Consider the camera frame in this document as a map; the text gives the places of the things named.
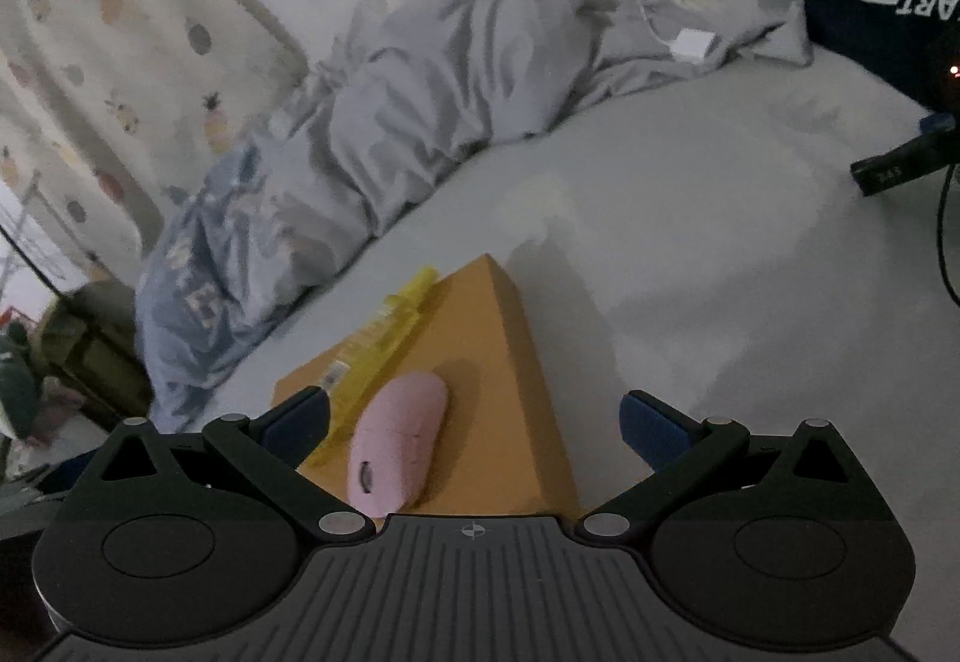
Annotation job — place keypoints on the brown cardboard box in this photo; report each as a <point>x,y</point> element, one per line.
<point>487,407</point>

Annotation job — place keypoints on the grey-blue duvet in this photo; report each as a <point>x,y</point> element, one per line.
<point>450,70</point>

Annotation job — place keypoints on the black camera on mini tripod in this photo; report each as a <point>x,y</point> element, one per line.
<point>900,171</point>

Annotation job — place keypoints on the pineapple print curtain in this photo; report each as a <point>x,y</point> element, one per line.
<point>112,70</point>

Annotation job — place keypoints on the wooden cabinet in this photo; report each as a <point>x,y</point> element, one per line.
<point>90,347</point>

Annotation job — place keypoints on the light printed bed sheet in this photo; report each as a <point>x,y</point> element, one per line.
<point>712,257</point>

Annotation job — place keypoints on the yellow plastic packet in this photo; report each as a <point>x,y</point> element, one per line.
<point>382,347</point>

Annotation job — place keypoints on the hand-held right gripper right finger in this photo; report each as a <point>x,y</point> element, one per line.
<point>652,433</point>

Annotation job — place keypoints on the pink computer mouse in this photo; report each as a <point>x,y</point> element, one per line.
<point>397,437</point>

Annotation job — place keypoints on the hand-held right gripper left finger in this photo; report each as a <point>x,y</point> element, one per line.
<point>300,426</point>

